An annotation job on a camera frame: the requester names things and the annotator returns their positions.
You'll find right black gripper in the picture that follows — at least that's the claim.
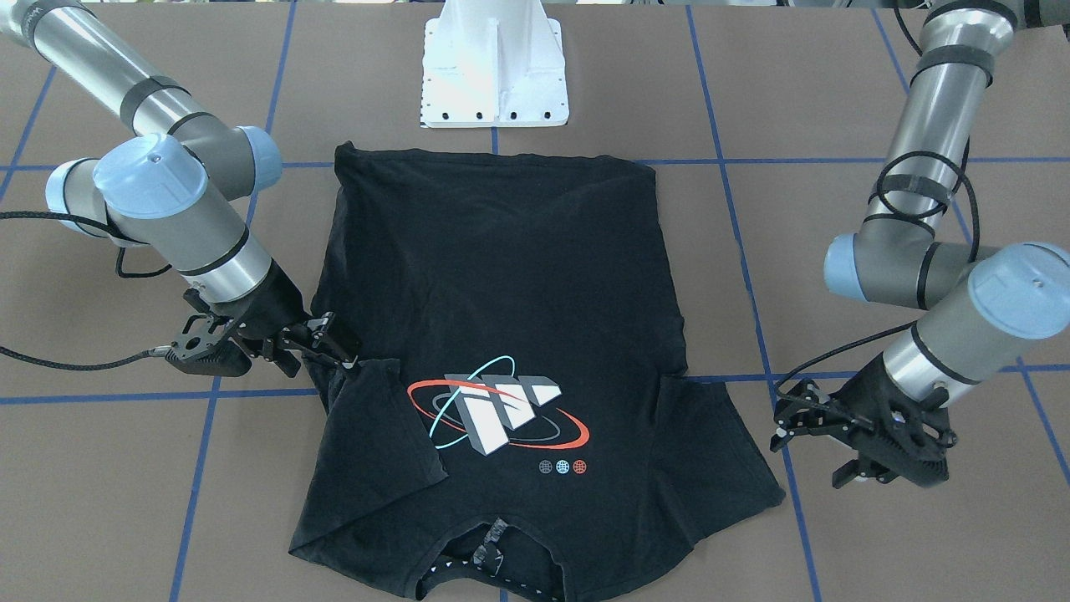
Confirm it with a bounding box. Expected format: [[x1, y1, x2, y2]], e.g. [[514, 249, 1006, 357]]
[[219, 263, 362, 379]]

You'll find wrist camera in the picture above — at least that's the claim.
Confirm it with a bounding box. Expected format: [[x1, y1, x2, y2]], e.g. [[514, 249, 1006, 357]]
[[164, 313, 253, 379], [866, 400, 958, 488]]

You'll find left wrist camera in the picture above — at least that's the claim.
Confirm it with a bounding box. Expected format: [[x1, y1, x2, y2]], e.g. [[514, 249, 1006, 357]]
[[866, 400, 958, 488]]

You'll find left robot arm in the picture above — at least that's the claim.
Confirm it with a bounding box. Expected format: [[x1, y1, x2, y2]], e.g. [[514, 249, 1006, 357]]
[[771, 1, 1069, 488]]

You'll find black graphic t-shirt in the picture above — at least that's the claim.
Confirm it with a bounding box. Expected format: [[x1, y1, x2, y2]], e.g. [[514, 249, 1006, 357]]
[[289, 142, 786, 601]]

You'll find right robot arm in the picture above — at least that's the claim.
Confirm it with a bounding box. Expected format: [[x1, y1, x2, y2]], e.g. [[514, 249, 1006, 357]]
[[3, 1, 360, 377]]

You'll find white camera stand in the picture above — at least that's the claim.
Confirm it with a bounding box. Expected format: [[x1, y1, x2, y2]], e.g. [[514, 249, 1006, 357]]
[[421, 1, 570, 129]]

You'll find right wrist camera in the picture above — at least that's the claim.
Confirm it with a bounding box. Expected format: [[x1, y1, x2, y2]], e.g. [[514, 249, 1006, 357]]
[[164, 313, 253, 379]]

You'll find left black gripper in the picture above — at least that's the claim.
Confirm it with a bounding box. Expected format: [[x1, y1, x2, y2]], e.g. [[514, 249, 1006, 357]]
[[771, 355, 950, 489]]

